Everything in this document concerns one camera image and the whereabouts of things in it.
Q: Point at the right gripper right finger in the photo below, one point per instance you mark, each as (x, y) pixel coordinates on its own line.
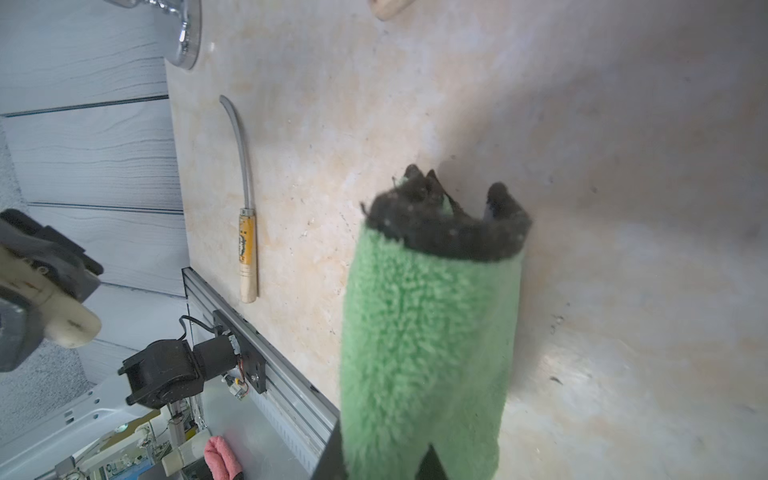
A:
(431, 467)

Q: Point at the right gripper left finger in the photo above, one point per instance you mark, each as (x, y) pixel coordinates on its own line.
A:
(331, 465)

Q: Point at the green microfiber rag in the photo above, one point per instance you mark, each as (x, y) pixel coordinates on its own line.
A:
(428, 330)

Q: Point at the sickle wooden handle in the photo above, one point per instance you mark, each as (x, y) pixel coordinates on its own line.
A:
(247, 240)
(385, 10)

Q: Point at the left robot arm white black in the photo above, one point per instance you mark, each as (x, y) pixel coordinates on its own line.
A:
(164, 372)

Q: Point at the pink cloth in background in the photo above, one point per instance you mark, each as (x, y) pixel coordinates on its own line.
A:
(221, 460)

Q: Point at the silver metal glass rack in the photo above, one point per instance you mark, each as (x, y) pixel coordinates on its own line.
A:
(178, 25)

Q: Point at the aluminium rail frame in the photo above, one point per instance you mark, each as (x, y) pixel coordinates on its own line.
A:
(281, 428)

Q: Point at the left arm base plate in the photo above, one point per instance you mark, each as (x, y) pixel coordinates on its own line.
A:
(251, 362)

